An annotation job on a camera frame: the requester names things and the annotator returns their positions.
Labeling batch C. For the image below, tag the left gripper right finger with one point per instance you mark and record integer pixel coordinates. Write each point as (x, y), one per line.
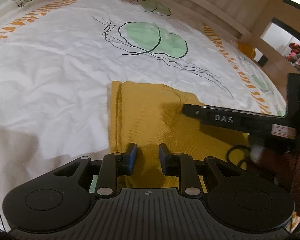
(182, 166)

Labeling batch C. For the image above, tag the beige wooden bed frame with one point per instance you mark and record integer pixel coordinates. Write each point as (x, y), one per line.
(248, 20)

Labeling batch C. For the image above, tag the mustard yellow knit sweater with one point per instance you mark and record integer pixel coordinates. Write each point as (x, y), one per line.
(151, 114)

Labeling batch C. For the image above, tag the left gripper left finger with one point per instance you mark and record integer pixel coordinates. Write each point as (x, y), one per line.
(115, 165)

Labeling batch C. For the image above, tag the white leaf-print duvet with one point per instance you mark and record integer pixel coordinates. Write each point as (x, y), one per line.
(58, 59)

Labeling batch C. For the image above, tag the colourful clutter beyond bed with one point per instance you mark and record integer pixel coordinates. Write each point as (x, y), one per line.
(294, 56)

